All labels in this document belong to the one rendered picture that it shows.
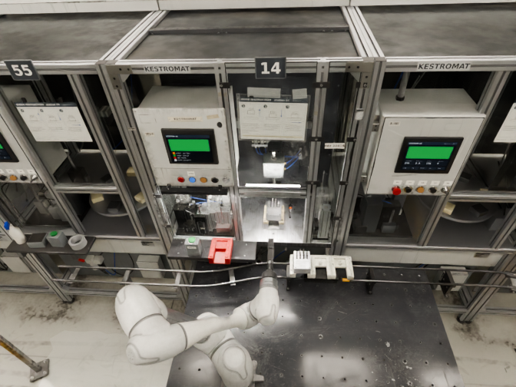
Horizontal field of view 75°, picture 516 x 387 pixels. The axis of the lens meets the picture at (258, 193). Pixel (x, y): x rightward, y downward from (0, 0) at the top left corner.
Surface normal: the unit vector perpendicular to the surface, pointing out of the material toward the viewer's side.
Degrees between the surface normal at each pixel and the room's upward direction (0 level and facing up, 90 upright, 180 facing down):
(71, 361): 0
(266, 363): 0
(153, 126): 90
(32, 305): 0
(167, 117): 90
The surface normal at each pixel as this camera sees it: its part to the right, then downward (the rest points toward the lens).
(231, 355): 0.04, -0.67
